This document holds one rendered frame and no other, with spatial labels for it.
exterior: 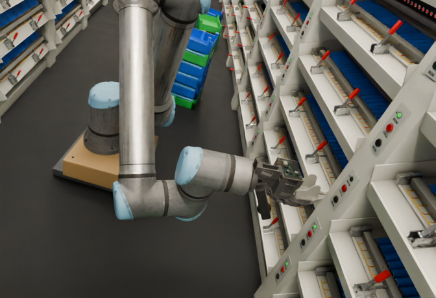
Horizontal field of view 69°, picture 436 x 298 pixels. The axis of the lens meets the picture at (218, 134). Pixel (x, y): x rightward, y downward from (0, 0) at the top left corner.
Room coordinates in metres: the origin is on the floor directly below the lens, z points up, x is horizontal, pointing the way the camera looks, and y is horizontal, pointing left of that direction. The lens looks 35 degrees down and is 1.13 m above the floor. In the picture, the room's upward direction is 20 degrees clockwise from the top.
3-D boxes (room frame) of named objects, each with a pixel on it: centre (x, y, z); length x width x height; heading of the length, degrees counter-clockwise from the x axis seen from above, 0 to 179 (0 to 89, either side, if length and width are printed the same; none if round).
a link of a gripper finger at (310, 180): (0.64, -0.26, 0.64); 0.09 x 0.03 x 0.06; 103
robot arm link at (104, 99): (1.05, 0.46, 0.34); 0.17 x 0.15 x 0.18; 119
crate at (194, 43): (1.88, 0.36, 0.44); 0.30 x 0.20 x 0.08; 90
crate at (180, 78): (1.88, 0.36, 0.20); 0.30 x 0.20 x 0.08; 90
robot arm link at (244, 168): (0.58, -0.08, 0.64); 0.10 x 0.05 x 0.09; 13
